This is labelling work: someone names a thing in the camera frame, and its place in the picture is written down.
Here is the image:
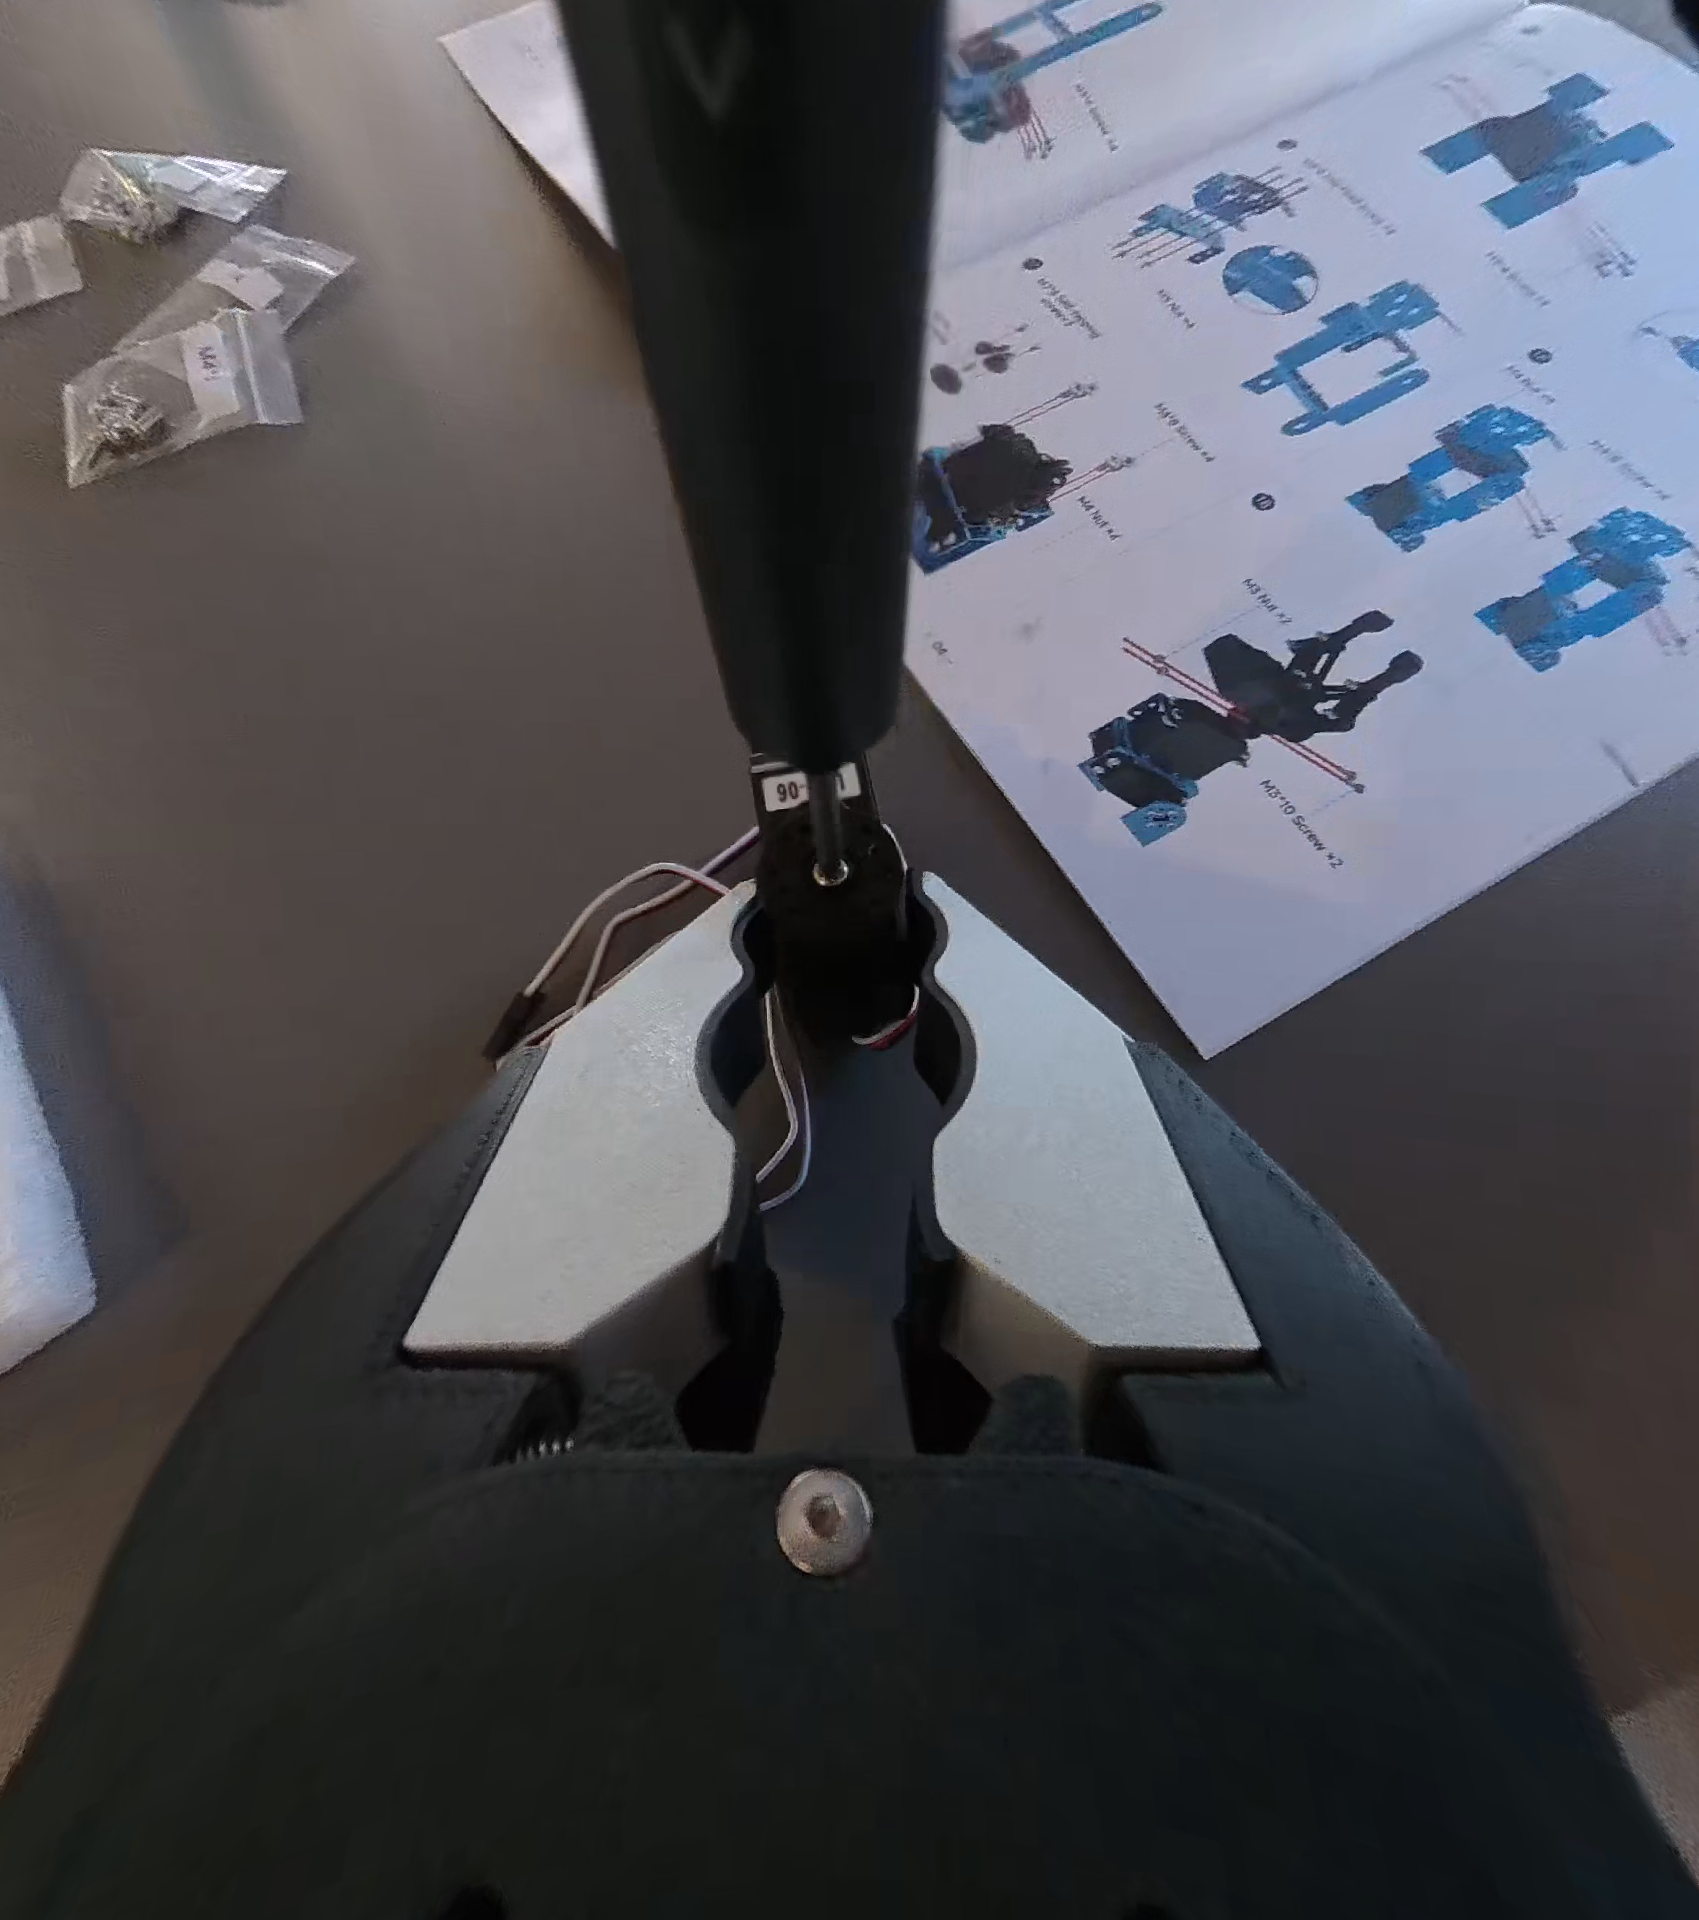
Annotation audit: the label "black precision screwdriver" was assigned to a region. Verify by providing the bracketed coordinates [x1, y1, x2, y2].
[555, 0, 947, 888]

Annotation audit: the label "printed instruction sheet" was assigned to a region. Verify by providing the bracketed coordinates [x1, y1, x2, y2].
[441, 0, 1699, 1063]

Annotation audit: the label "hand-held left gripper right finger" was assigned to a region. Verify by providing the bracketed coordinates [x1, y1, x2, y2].
[893, 874, 1265, 1455]

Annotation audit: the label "wood edged desk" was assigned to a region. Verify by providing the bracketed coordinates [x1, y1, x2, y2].
[0, 0, 1699, 1920]

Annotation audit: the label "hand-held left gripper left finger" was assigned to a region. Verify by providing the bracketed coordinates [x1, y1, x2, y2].
[401, 882, 783, 1455]

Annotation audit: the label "scattered small screw bags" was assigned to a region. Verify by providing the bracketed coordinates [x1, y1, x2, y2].
[0, 146, 355, 490]

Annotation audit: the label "pink white wire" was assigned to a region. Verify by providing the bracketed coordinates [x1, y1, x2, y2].
[489, 862, 925, 1206]

